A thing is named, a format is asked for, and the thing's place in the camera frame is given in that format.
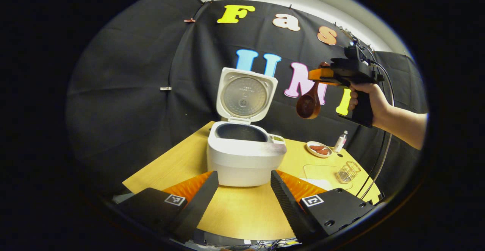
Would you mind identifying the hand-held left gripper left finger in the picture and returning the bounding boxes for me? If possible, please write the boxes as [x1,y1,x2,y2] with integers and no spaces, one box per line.
[114,171,219,243]

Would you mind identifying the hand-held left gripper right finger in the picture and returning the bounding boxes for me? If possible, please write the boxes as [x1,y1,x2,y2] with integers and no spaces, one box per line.
[271,170,375,244]

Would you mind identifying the brown wooden spoon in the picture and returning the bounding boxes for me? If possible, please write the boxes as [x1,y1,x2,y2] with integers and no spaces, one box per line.
[296,62,331,120]

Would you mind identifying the clear box of white rice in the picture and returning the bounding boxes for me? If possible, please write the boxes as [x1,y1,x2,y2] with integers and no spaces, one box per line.
[299,164,354,192]

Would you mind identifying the white rice cooker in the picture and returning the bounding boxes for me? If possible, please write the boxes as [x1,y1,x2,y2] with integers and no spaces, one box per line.
[207,67,287,187]

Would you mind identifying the wire chopstick holder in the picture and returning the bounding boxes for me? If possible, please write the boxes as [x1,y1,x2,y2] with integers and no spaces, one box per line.
[335,161,361,184]

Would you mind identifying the white round plate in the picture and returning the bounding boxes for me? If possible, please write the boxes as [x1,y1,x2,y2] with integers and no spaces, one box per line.
[306,141,333,158]

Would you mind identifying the small bottle with pink label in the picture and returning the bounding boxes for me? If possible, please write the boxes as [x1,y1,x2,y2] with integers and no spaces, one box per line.
[333,131,348,153]

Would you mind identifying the black backdrop cloth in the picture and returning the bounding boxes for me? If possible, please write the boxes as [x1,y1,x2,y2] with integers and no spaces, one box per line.
[66,0,429,195]

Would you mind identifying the tangled black cables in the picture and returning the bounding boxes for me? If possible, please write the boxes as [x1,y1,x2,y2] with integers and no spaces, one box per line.
[224,239,300,250]

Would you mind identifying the thin gripper cable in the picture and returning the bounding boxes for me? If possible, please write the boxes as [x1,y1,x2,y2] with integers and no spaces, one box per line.
[356,43,395,200]

